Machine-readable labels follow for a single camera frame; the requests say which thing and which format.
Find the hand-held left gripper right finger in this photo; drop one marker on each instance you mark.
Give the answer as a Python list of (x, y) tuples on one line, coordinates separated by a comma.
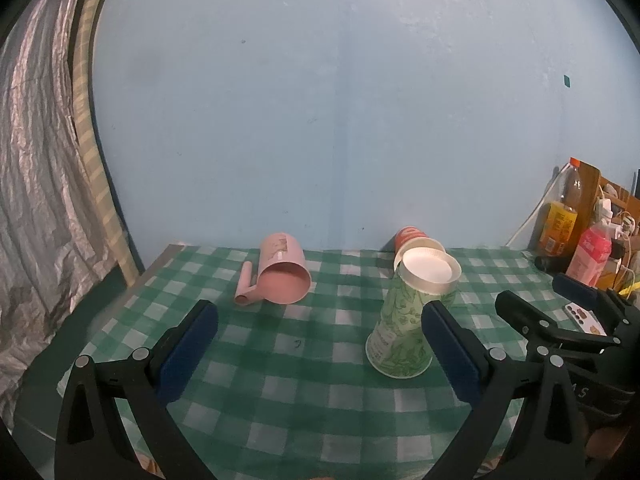
[(452, 355)]

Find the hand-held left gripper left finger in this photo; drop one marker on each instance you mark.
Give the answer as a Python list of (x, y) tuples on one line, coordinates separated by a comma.
[(186, 355)]

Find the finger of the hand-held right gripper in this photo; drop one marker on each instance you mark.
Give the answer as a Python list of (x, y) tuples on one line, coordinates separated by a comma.
[(530, 321), (575, 287)]

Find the green patterned paper cup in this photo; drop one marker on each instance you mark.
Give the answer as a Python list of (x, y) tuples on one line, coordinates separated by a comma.
[(406, 330)]

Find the red paper cup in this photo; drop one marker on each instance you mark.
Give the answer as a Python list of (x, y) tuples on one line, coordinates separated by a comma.
[(411, 238)]

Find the white phone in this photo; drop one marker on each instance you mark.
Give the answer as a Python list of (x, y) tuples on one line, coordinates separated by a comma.
[(582, 317)]

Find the orange soda bottle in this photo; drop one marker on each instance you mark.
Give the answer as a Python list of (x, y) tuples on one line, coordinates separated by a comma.
[(559, 220)]

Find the white power plug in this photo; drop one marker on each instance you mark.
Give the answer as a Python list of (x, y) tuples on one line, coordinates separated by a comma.
[(603, 206)]

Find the wooden rack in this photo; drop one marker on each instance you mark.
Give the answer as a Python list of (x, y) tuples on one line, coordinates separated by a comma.
[(610, 200)]

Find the green checkered tablecloth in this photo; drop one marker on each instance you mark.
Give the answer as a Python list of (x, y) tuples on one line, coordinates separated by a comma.
[(310, 360)]

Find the striped cloth strip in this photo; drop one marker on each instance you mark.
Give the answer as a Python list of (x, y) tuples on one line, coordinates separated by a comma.
[(95, 160)]

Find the silver foil curtain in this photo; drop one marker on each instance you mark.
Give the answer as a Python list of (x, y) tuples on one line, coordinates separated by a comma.
[(35, 185)]

